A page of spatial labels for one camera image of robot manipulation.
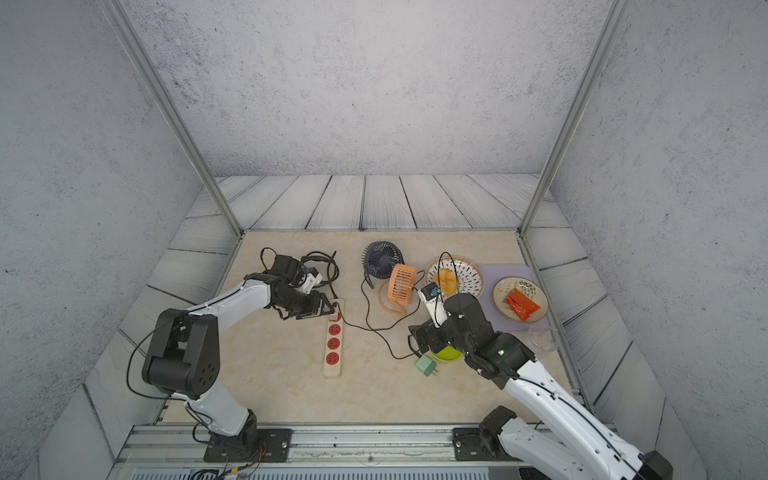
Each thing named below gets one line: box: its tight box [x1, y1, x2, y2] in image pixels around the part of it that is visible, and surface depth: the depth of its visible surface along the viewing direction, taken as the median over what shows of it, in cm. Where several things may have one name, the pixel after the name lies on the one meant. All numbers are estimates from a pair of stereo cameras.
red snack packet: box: [504, 288, 540, 322], surface depth 98 cm
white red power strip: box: [324, 298, 344, 377], surface depth 89 cm
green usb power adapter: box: [416, 355, 438, 376], surface depth 86 cm
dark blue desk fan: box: [362, 240, 405, 279], surface depth 104 cm
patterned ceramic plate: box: [426, 256, 484, 298], surface depth 107 cm
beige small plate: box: [492, 276, 549, 323], surface depth 103 cm
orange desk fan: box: [378, 263, 416, 316], surface depth 93 cm
